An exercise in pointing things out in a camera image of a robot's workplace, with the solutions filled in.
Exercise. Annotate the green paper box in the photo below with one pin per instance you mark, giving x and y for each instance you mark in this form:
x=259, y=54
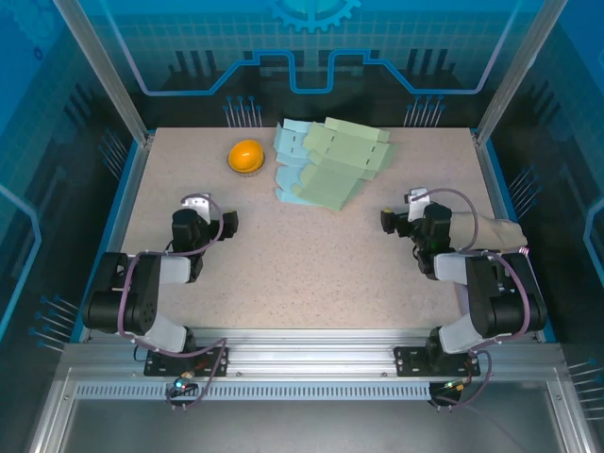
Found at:
x=344, y=165

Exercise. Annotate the blue paper box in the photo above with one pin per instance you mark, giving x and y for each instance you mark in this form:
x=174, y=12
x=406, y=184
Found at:
x=288, y=156

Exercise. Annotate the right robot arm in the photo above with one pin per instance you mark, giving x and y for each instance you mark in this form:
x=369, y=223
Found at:
x=500, y=307

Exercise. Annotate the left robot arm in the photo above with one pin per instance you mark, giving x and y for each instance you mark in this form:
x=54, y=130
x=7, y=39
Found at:
x=141, y=302

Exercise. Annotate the beige folded cloth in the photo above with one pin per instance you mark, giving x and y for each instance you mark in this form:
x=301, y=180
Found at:
x=495, y=231

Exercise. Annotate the orange dome-shaped tart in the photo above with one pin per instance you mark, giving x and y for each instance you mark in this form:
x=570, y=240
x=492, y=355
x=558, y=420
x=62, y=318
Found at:
x=245, y=156

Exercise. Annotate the metal fork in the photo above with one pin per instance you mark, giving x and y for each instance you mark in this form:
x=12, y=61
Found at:
x=523, y=250

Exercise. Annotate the small connector with green light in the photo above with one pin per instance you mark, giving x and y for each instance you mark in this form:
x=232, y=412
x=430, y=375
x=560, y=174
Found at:
x=181, y=383
x=453, y=387

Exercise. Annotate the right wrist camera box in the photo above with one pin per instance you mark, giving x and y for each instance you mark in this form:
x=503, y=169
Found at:
x=417, y=200

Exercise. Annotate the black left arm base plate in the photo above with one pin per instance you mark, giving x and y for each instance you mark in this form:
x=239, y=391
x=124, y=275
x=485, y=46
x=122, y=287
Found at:
x=214, y=361

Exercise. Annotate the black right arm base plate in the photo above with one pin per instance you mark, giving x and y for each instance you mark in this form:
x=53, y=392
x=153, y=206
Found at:
x=410, y=361

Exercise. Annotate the aluminium mounting rail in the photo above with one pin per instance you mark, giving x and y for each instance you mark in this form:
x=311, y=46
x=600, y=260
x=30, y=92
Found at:
x=311, y=349

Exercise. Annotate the aluminium frame post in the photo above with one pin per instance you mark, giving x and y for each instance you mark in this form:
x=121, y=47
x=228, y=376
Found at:
x=104, y=71
x=524, y=71

